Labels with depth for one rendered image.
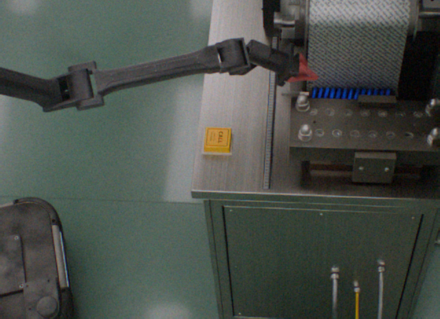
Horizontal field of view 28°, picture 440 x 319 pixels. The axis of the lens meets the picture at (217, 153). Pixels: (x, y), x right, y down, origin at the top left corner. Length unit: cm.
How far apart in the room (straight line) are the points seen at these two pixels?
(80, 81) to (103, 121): 148
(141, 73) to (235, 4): 65
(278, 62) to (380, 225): 53
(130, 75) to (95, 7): 194
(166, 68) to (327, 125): 44
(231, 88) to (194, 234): 92
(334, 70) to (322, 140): 19
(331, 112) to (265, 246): 48
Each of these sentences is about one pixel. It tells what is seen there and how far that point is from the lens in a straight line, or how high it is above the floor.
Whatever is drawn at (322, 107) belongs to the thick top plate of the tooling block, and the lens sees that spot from 226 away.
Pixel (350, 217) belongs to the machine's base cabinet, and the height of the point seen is 79.
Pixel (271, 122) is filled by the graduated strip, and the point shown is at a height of 90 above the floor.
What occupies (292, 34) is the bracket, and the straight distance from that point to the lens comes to 229.
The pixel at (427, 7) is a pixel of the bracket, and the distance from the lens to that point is 216.
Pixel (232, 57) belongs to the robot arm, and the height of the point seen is 120.
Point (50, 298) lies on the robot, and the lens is 285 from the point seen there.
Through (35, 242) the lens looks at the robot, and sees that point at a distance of 306.
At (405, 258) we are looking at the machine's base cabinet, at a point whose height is 58.
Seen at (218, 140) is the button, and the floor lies 92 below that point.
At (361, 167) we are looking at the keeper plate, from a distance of 222.
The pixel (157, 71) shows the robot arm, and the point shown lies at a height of 120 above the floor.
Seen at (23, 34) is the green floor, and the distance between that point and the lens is 402.
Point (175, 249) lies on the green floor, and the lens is 323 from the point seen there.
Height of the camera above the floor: 280
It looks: 54 degrees down
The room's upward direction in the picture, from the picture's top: 6 degrees counter-clockwise
